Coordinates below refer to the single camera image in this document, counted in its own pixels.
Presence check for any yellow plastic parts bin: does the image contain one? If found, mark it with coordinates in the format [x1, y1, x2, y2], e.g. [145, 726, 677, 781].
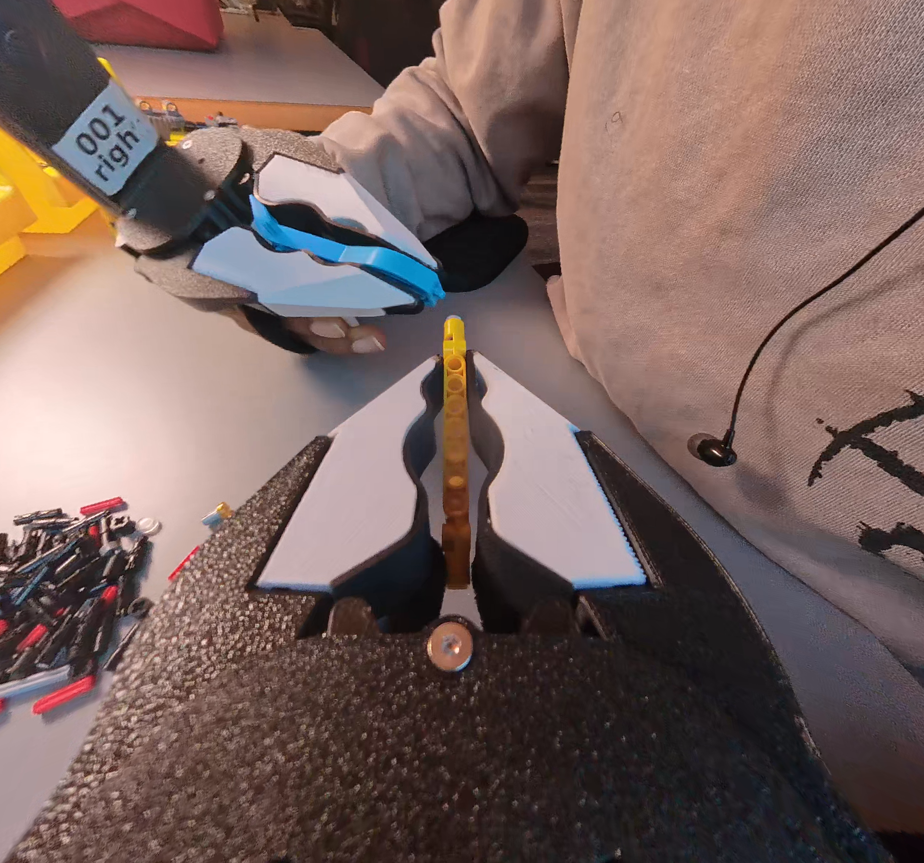
[0, 58, 120, 276]

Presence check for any black earphone cord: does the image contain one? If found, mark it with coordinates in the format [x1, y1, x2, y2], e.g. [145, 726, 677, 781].
[696, 208, 924, 467]

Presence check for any person's right hand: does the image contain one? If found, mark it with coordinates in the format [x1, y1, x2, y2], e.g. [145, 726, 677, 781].
[274, 313, 387, 357]

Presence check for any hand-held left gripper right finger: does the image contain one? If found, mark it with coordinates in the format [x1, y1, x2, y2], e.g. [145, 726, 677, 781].
[468, 351, 648, 633]

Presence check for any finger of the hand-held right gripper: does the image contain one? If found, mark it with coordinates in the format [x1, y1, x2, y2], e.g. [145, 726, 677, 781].
[254, 152, 441, 274]
[189, 224, 427, 319]

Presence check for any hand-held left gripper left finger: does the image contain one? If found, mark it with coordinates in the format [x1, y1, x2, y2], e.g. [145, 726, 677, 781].
[254, 354, 443, 635]

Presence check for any person's right forearm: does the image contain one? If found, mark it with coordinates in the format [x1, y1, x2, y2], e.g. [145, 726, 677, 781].
[318, 0, 596, 243]

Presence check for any yellow perforated brick beam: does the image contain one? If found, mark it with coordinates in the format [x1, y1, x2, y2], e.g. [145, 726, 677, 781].
[440, 315, 475, 590]

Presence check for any pile of small connector pins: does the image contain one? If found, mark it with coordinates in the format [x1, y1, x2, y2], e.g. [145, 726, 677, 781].
[0, 496, 156, 716]

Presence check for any blue brick separator tool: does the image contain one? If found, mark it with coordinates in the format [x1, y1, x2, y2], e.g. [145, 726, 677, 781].
[247, 194, 447, 303]

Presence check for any grey desk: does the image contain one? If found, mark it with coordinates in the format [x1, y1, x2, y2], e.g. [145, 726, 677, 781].
[0, 8, 924, 842]

